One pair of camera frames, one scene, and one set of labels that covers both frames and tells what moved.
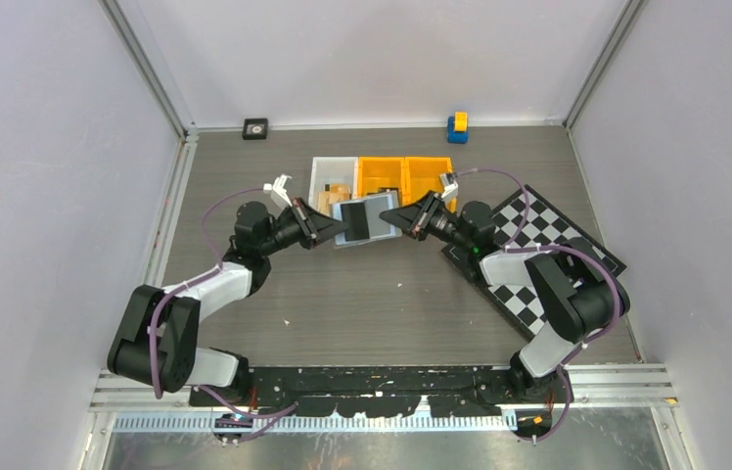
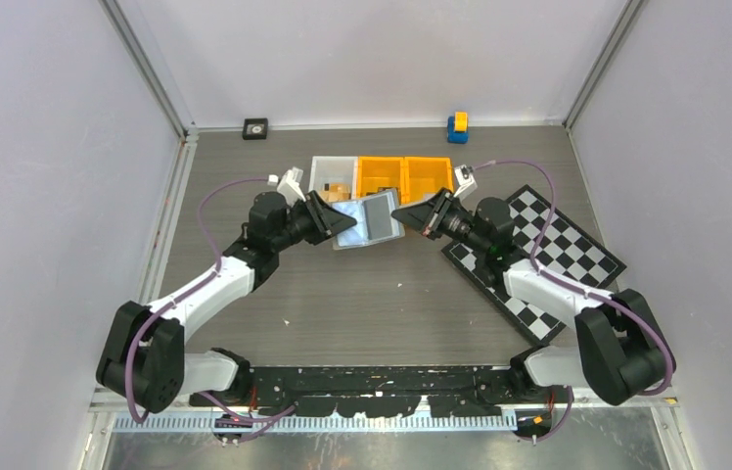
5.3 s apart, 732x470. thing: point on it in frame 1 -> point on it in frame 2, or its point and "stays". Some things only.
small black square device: x=255 y=128 stays
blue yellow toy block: x=458 y=127 stays
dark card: x=355 y=214 -> x=378 y=217
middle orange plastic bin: x=376 y=172 stays
